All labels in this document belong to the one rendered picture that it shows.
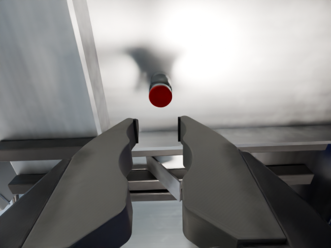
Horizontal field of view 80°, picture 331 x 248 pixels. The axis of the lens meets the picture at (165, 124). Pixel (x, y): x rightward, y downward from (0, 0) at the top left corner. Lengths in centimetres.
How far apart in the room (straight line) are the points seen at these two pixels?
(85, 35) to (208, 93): 13
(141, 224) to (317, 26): 35
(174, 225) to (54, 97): 27
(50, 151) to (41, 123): 4
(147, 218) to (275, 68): 28
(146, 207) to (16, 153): 19
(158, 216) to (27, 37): 29
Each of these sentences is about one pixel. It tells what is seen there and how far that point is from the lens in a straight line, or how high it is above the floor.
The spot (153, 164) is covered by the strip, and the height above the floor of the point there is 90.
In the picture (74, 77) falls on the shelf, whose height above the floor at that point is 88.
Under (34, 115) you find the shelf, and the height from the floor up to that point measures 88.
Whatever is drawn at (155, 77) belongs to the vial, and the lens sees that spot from 20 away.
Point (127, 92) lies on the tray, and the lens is 22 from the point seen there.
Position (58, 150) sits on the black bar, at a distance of 27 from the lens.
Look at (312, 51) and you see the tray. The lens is 26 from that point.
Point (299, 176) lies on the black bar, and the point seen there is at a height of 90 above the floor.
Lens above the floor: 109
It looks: 61 degrees down
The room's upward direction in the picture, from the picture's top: 178 degrees clockwise
